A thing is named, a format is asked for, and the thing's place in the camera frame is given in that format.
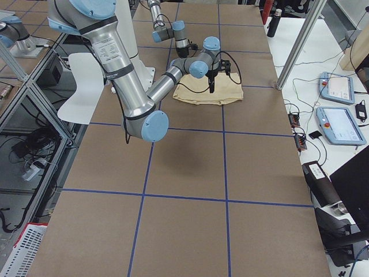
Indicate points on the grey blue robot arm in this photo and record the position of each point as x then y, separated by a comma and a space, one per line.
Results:
163, 30
156, 126

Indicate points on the teach pendant lower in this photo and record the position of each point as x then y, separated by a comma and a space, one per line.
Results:
339, 126

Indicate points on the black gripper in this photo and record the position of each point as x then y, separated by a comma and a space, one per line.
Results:
182, 52
212, 75

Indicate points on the teach pendant upper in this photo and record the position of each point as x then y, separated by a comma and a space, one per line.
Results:
337, 88

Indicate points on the white plastic basket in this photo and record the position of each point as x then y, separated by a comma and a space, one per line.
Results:
24, 250

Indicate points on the second robot base grey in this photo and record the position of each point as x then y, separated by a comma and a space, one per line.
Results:
15, 36

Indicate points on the aluminium frame rack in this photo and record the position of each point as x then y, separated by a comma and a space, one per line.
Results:
37, 148

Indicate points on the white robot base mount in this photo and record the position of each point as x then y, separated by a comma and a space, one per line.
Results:
109, 28

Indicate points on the black water bottle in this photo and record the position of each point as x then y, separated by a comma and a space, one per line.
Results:
272, 27

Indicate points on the aluminium frame post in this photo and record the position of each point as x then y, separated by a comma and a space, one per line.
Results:
300, 41

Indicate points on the teach pendant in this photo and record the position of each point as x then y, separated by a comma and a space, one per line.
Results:
337, 88
339, 126

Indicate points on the black monitor stand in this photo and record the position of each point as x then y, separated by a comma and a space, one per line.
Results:
342, 214

